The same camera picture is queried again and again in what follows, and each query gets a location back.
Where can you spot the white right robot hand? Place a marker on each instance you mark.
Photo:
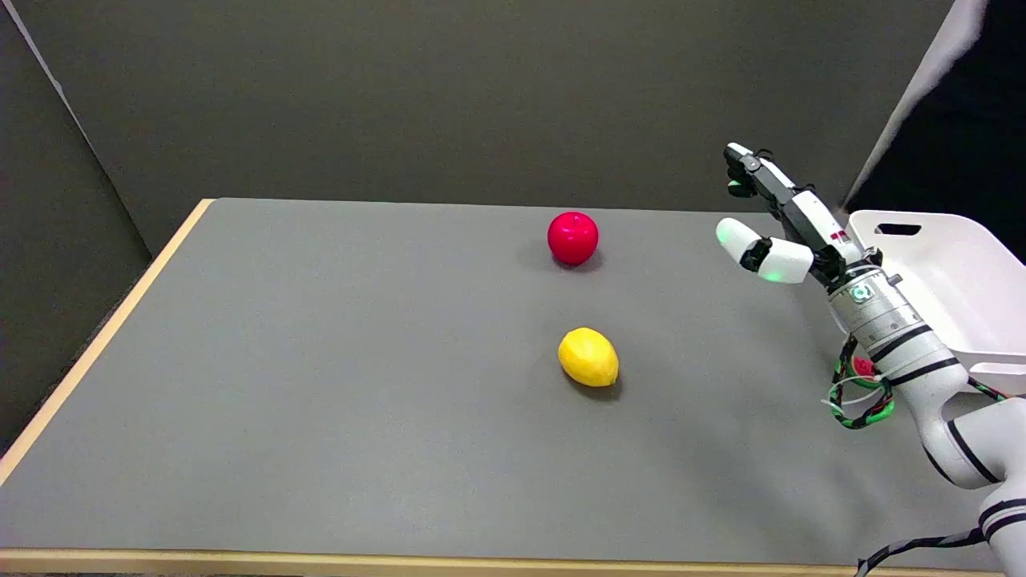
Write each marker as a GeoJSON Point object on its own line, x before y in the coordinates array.
{"type": "Point", "coordinates": [801, 220]}

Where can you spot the yellow lemon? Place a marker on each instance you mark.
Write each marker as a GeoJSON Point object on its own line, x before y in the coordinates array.
{"type": "Point", "coordinates": [588, 357]}

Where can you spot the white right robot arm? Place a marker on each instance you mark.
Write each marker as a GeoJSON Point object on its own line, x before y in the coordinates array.
{"type": "Point", "coordinates": [914, 353]}

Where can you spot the white plastic bin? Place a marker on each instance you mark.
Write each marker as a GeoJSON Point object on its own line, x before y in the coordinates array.
{"type": "Point", "coordinates": [946, 288]}

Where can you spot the watermelon slice toy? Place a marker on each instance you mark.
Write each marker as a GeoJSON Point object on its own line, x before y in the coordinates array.
{"type": "Point", "coordinates": [863, 369]}

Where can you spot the red apple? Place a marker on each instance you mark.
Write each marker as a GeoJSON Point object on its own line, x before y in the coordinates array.
{"type": "Point", "coordinates": [573, 237]}

